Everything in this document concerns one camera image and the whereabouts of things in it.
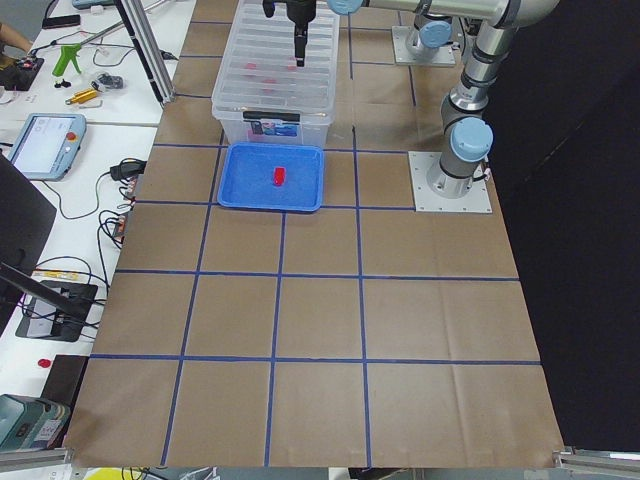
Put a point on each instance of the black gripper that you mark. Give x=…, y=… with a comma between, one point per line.
x=300, y=12

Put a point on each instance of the clear ribbed box lid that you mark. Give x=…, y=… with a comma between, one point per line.
x=268, y=42

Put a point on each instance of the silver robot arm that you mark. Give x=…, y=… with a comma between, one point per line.
x=468, y=138
x=429, y=42

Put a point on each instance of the clear plastic storage box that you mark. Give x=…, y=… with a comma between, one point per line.
x=311, y=130

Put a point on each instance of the blue plastic tray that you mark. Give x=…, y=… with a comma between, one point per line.
x=247, y=177

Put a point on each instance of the black power adapter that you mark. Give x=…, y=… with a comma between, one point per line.
x=127, y=168

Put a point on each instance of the brass cylinder tool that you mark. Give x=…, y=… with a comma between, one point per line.
x=85, y=99

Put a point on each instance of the black smartphone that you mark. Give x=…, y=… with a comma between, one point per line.
x=63, y=21

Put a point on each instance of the blue teach pendant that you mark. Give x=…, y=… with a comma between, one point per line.
x=47, y=145

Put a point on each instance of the black monitor with stand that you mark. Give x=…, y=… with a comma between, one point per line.
x=27, y=218

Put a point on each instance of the black box latch handle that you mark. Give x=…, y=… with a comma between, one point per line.
x=271, y=115

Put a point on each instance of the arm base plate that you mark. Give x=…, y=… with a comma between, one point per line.
x=410, y=51
x=436, y=192

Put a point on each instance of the aluminium frame post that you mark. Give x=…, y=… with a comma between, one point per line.
x=140, y=32

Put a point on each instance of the green handled grabber tool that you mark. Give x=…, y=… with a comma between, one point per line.
x=69, y=52

